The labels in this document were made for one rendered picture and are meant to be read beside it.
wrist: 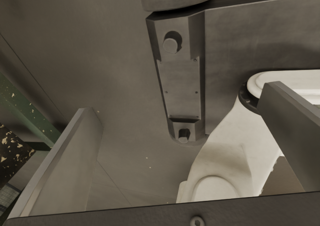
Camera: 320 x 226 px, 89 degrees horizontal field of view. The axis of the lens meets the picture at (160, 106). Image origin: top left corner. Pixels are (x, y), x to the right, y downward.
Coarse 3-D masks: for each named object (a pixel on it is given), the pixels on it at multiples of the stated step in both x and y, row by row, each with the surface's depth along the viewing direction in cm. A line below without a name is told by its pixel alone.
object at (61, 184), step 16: (80, 112) 9; (80, 128) 8; (96, 128) 10; (64, 144) 7; (80, 144) 8; (96, 144) 10; (48, 160) 7; (64, 160) 7; (80, 160) 8; (48, 176) 6; (64, 176) 7; (80, 176) 8; (32, 192) 6; (48, 192) 6; (64, 192) 7; (80, 192) 8; (16, 208) 5; (32, 208) 5; (48, 208) 6; (64, 208) 7; (80, 208) 8
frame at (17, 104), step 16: (0, 80) 84; (0, 96) 85; (16, 96) 90; (16, 112) 92; (32, 112) 97; (0, 128) 102; (32, 128) 101; (48, 128) 105; (0, 144) 101; (16, 144) 109; (32, 144) 132; (48, 144) 111; (0, 160) 101; (16, 160) 108; (0, 176) 100; (0, 224) 83
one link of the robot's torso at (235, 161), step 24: (240, 96) 37; (240, 120) 34; (216, 144) 30; (240, 144) 29; (264, 144) 29; (192, 168) 24; (216, 168) 23; (240, 168) 23; (264, 168) 25; (192, 192) 21; (216, 192) 20; (240, 192) 20
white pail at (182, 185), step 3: (180, 183) 139; (183, 183) 135; (180, 186) 137; (183, 186) 133; (180, 189) 134; (183, 189) 131; (180, 192) 131; (180, 195) 129; (177, 198) 131; (180, 198) 127; (177, 201) 128
